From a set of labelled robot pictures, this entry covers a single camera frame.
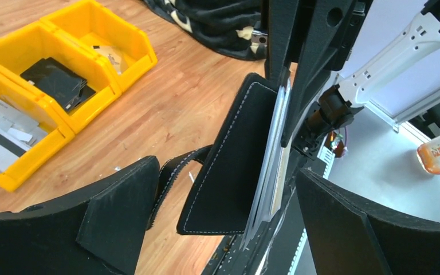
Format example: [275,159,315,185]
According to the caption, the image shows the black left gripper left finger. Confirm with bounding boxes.
[0,156,159,274]

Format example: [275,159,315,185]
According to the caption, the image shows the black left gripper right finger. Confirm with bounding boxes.
[296,168,440,274]

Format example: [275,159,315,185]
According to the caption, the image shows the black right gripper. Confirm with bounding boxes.
[264,0,373,147]

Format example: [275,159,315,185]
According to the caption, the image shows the black leather card holder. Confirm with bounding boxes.
[147,73,277,235]

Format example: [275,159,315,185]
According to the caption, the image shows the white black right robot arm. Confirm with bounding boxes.
[260,1,440,155]

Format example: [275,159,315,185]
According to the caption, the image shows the yellow bin with cards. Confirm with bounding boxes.
[0,73,75,192]

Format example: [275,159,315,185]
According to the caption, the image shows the silver cards in bin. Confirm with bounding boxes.
[0,99,48,174]

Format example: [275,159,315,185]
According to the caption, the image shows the black card holders in bin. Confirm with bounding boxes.
[20,57,96,113]

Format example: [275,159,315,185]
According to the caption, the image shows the beige card in right bin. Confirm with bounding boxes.
[92,45,128,75]

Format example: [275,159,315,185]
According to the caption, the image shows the black plush flower blanket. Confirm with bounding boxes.
[144,0,266,61]

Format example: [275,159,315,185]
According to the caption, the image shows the yellow bin with holders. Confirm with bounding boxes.
[0,22,121,133]

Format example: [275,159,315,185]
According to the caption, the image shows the yellow bin right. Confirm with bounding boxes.
[41,1,158,92]

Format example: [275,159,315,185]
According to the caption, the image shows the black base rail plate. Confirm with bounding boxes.
[202,177,307,274]

